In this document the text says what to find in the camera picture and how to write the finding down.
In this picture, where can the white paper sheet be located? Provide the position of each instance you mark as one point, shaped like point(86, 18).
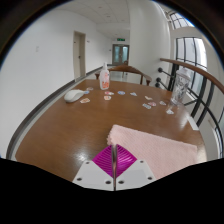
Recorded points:
point(192, 122)

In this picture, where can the black railing with wooden handrail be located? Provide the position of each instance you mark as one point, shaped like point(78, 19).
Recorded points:
point(200, 71)

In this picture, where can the tall black-framed window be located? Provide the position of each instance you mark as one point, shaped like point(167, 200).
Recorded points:
point(195, 53)

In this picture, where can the white door in wall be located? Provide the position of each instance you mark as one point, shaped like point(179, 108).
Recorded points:
point(79, 55)

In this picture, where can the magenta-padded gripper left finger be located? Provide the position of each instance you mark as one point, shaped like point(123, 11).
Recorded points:
point(96, 176)

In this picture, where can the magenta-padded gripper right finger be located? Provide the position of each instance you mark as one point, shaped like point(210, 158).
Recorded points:
point(133, 175)

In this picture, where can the green exit sign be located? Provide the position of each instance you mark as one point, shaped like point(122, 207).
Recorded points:
point(121, 39)

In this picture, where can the pink towel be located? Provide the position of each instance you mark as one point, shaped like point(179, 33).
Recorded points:
point(160, 150)

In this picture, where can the small colourful sticker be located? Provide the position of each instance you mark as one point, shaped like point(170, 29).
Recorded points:
point(133, 94)
point(148, 98)
point(109, 93)
point(89, 88)
point(107, 97)
point(121, 92)
point(85, 100)
point(152, 103)
point(170, 111)
point(146, 106)
point(86, 92)
point(162, 103)

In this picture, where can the wooden armchair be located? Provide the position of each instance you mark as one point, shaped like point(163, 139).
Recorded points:
point(128, 69)

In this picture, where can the arched black-framed window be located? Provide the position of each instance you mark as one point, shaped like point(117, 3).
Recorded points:
point(180, 20)

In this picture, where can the glass double door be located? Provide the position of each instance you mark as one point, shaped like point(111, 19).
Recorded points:
point(120, 54)

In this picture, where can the clear plastic drink bottle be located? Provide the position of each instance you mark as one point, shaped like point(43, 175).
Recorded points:
point(180, 86)

